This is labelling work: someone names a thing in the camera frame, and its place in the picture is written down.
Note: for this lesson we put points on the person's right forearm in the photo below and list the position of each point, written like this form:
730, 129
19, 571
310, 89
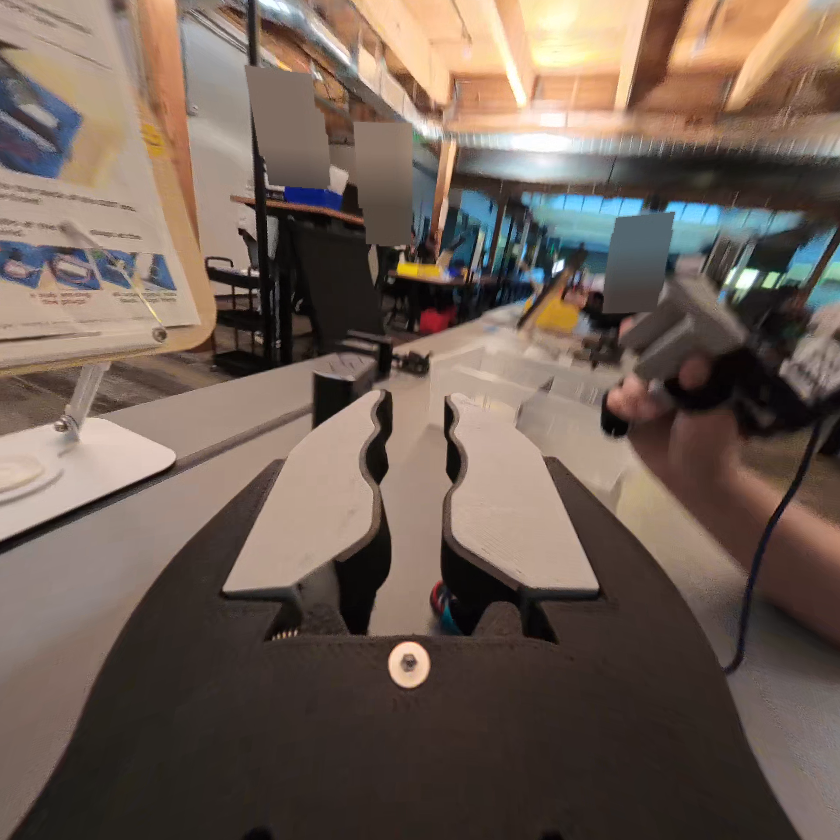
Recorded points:
774, 538

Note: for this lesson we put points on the wooden post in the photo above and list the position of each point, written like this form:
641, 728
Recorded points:
443, 190

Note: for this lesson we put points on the person's right hand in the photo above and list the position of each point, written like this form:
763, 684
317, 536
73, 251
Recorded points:
689, 446

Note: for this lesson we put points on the yellow storage bin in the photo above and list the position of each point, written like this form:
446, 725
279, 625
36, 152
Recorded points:
558, 315
420, 269

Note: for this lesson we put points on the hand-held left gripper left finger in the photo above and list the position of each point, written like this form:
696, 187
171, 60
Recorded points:
308, 512

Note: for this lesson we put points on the black usb hub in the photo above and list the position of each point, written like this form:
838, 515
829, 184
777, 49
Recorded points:
341, 387

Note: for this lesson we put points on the clear plastic bin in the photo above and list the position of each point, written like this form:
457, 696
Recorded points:
577, 446

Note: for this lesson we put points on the black office chair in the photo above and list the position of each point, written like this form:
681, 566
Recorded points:
341, 289

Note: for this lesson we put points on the wooden standing desk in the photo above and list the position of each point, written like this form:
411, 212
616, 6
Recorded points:
308, 210

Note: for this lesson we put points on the black utility cart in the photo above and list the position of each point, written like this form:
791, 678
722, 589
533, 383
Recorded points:
229, 315

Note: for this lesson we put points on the black power adapter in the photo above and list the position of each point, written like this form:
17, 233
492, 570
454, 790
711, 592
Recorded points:
367, 348

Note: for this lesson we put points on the thin dark board stand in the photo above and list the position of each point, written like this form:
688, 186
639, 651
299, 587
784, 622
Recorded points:
544, 295

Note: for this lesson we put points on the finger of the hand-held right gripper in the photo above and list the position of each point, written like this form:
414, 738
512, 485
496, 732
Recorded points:
663, 348
712, 315

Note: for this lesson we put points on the blue storage bin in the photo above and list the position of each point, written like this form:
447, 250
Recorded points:
312, 197

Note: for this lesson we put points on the black floor lamp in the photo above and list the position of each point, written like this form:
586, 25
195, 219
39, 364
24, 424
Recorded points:
262, 229

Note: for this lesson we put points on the red storage bin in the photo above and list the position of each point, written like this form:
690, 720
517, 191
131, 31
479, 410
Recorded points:
436, 319

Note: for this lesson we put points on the instruction sheet on stand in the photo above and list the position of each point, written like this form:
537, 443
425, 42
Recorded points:
85, 459

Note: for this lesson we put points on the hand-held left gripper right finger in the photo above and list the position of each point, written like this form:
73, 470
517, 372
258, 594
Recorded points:
518, 518

